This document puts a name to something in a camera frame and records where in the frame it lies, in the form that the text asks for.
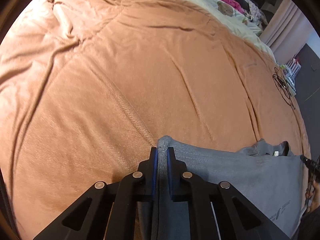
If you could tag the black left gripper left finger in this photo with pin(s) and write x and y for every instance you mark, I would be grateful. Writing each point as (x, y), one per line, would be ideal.
(107, 211)

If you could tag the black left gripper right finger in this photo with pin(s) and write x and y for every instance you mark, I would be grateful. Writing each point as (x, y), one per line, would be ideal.
(217, 211)

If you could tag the grey t-shirt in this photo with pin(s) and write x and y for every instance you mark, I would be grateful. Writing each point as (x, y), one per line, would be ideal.
(271, 177)

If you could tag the orange-brown blanket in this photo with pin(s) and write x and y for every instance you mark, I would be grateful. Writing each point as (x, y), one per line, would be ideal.
(88, 87)

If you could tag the pink curtain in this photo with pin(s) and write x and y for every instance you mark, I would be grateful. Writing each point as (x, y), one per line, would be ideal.
(287, 32)

